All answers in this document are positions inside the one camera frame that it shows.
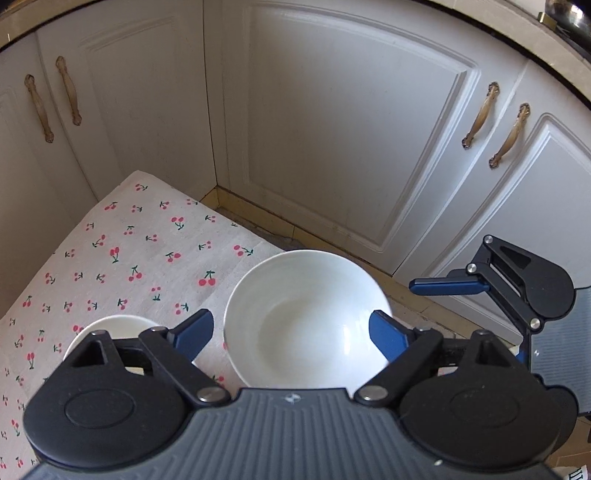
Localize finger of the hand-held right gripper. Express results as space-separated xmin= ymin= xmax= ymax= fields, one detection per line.
xmin=409 ymin=234 xmax=544 ymax=332
xmin=515 ymin=333 xmax=533 ymax=367

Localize white cabinet door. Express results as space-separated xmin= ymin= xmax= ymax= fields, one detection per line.
xmin=397 ymin=58 xmax=591 ymax=344
xmin=203 ymin=0 xmax=529 ymax=278
xmin=36 ymin=0 xmax=219 ymax=215
xmin=0 ymin=32 xmax=100 ymax=319

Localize cherry print tablecloth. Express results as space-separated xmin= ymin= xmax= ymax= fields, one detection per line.
xmin=0 ymin=170 xmax=296 ymax=480

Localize dark metal object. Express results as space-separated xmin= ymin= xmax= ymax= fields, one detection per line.
xmin=538 ymin=0 xmax=591 ymax=34

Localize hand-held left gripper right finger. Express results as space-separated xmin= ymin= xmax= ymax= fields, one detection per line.
xmin=353 ymin=310 xmax=523 ymax=410

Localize white bowl pink flowers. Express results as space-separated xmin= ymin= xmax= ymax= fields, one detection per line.
xmin=223 ymin=250 xmax=394 ymax=389
xmin=63 ymin=315 xmax=200 ymax=374

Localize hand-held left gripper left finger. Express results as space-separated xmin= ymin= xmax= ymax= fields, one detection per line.
xmin=60 ymin=308 xmax=232 ymax=410

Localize bronze cabinet handle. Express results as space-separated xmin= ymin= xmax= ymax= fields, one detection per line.
xmin=55 ymin=56 xmax=83 ymax=127
xmin=489 ymin=103 xmax=531 ymax=169
xmin=24 ymin=74 xmax=55 ymax=144
xmin=461 ymin=82 xmax=501 ymax=150

